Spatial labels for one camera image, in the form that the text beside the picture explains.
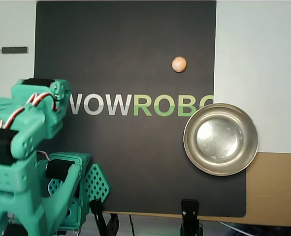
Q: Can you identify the black clamp right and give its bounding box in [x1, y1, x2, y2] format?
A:
[180, 198, 203, 236]

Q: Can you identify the thin black cable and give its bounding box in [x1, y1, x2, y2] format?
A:
[128, 214, 136, 236]

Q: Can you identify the red white black servo wire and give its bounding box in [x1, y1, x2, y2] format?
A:
[0, 92, 59, 130]

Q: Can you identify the black USB stick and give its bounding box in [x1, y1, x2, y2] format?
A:
[0, 46, 29, 55]

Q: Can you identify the teal gripper with servo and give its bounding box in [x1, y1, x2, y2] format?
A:
[11, 78, 71, 111]

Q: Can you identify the white sheet under mat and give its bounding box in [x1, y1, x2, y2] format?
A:
[0, 0, 291, 155]

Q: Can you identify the black C-clamp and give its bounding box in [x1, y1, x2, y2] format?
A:
[89, 198, 121, 236]

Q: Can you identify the round metal bowl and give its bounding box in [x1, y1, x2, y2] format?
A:
[183, 102, 259, 176]

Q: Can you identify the black WOWROBO mat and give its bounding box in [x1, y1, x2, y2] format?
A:
[28, 0, 247, 218]

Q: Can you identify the small orange ball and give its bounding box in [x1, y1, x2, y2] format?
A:
[171, 56, 188, 73]

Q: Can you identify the white cable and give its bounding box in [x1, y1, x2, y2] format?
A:
[219, 221, 291, 233]

